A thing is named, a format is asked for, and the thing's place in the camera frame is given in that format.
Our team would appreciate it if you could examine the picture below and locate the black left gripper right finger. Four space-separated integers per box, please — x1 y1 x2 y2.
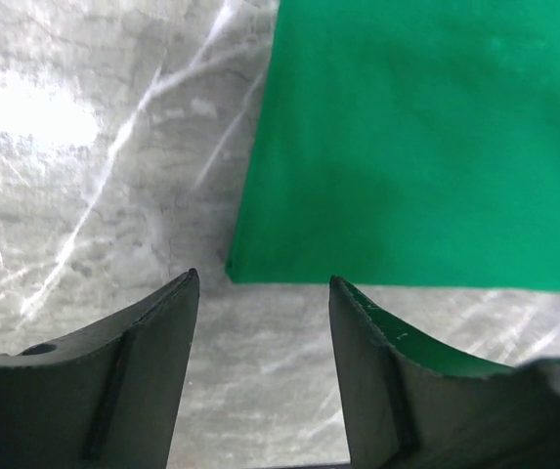
328 277 560 468

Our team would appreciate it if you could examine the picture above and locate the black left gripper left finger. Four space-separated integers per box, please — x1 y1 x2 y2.
0 270 199 468

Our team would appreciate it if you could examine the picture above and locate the green t shirt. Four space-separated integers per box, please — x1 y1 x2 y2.
226 0 560 292

